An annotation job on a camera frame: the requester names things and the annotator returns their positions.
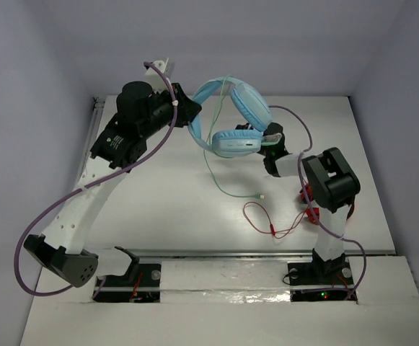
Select green headphone cable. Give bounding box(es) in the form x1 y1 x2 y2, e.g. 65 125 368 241
202 74 265 200

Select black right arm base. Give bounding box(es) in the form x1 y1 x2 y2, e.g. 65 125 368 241
282 260 357 303

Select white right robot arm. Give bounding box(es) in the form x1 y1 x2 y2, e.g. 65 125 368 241
258 123 361 283

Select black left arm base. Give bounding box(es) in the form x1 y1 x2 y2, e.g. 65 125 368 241
92 247 162 303

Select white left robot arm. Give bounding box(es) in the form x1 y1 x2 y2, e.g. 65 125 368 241
17 81 202 288

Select red headphones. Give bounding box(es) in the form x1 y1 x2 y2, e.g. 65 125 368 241
298 183 356 226

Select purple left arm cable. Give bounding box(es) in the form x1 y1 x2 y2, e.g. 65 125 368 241
13 61 180 297

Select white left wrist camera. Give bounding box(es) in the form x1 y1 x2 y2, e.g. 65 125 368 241
144 57 175 93

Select red headphone cable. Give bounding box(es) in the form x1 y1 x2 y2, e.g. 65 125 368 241
242 201 315 244

